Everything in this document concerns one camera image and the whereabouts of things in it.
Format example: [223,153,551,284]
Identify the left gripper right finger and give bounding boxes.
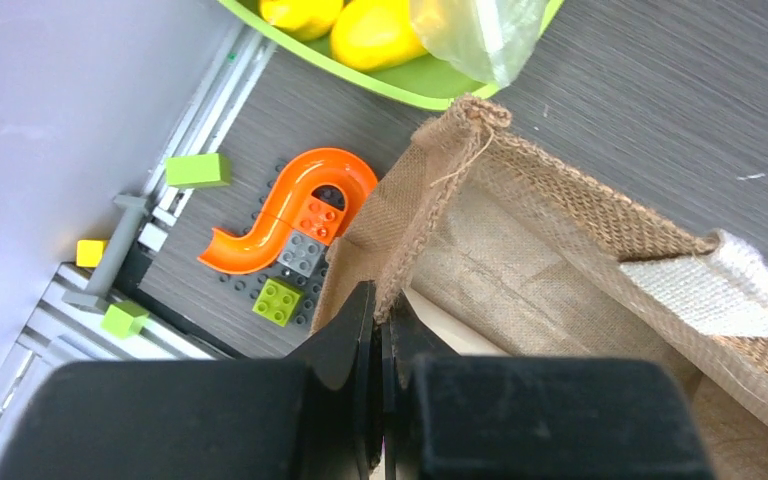
[381,307,455,479]

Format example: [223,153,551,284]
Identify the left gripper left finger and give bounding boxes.
[289,281,378,479]

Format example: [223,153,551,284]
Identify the brown burlap grocery bag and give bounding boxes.
[312,96,768,479]

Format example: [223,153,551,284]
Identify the clear plastic bag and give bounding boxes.
[409,0,560,88]

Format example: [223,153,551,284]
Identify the lime lego brick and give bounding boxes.
[252,278,303,327]

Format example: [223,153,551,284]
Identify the grey lego brick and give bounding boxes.
[277,231,326,278]

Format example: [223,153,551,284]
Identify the orange curved toy track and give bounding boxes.
[198,147,378,275]

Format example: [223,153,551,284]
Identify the small green toy block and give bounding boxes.
[101,300,150,339]

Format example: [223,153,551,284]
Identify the green fruit tray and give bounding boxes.
[218,0,565,112]

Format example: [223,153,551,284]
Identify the yellow toy block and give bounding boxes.
[75,239,108,268]

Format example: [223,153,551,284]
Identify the yellow mango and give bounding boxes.
[330,0,428,72]

